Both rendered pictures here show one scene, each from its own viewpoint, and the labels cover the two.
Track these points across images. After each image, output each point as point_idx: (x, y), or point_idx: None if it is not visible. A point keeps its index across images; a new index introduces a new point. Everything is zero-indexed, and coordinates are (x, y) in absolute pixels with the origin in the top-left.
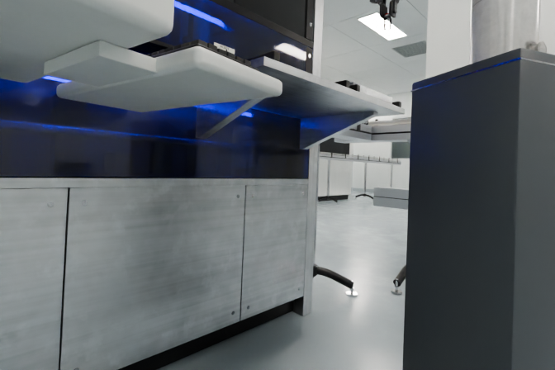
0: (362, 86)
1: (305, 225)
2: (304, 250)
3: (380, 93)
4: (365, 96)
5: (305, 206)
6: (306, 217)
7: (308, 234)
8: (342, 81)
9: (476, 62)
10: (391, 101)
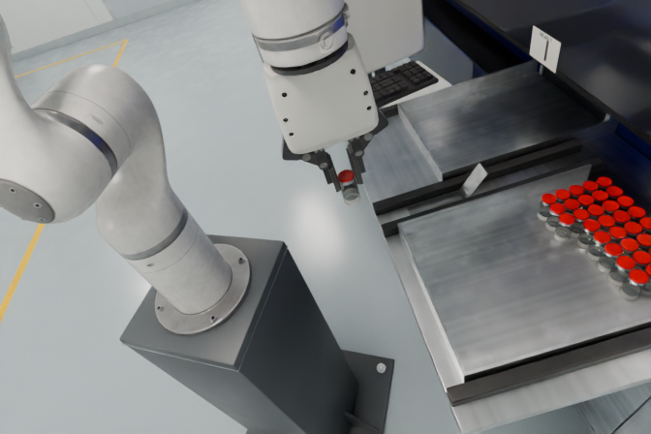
0: (407, 247)
1: (630, 408)
2: (616, 422)
3: (435, 312)
4: (390, 254)
5: (642, 396)
6: (639, 409)
7: (633, 426)
8: (379, 201)
9: (214, 234)
10: (460, 373)
